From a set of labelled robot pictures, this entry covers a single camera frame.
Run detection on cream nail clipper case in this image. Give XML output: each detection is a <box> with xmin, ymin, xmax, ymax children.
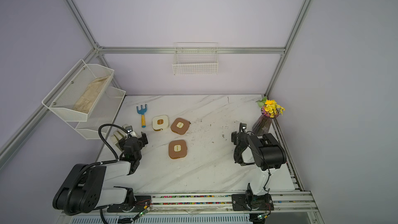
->
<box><xmin>152</xmin><ymin>115</ymin><xmax>169</xmax><ymax>131</ymax></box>

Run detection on brown case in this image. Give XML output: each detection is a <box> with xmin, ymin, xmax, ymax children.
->
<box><xmin>171</xmin><ymin>118</ymin><xmax>191</xmax><ymax>135</ymax></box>
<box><xmin>169</xmin><ymin>140</ymin><xmax>188</xmax><ymax>159</ymax></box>

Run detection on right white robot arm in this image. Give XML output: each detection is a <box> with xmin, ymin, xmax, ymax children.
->
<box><xmin>231</xmin><ymin>123</ymin><xmax>287</xmax><ymax>209</ymax></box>

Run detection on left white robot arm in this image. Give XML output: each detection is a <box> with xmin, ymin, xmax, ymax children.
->
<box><xmin>52</xmin><ymin>123</ymin><xmax>151</xmax><ymax>216</ymax></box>

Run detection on dark glass vase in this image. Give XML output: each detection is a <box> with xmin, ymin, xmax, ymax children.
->
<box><xmin>252</xmin><ymin>115</ymin><xmax>273</xmax><ymax>136</ymax></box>

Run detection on blue yellow toy rake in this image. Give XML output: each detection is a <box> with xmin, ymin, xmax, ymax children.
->
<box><xmin>136</xmin><ymin>104</ymin><xmax>147</xmax><ymax>128</ymax></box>

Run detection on yellow flower bouquet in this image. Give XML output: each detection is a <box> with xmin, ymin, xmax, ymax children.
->
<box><xmin>257</xmin><ymin>97</ymin><xmax>285</xmax><ymax>118</ymax></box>

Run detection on white mesh lower shelf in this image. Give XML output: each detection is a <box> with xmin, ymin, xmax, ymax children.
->
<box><xmin>67</xmin><ymin>86</ymin><xmax>125</xmax><ymax>140</ymax></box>

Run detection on white mesh shelf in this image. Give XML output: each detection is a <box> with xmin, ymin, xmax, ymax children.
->
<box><xmin>67</xmin><ymin>86</ymin><xmax>125</xmax><ymax>140</ymax></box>
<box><xmin>42</xmin><ymin>60</ymin><xmax>114</xmax><ymax>122</ymax></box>

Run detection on beige cloth glove in shelf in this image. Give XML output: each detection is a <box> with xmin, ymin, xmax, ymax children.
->
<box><xmin>73</xmin><ymin>76</ymin><xmax>109</xmax><ymax>114</ymax></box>

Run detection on white mesh upper shelf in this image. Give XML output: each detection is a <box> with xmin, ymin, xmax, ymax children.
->
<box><xmin>42</xmin><ymin>60</ymin><xmax>114</xmax><ymax>122</ymax></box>

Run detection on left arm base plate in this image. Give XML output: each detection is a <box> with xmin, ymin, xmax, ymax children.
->
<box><xmin>107</xmin><ymin>195</ymin><xmax>152</xmax><ymax>213</ymax></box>

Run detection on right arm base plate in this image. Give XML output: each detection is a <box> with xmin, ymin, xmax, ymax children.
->
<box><xmin>231</xmin><ymin>194</ymin><xmax>274</xmax><ymax>211</ymax></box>

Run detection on white wire wall basket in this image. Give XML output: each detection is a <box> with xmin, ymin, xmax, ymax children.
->
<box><xmin>172</xmin><ymin>42</ymin><xmax>219</xmax><ymax>76</ymax></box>

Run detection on aluminium frame rail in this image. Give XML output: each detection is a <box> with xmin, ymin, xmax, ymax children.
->
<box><xmin>95</xmin><ymin>47</ymin><xmax>286</xmax><ymax>55</ymax></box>

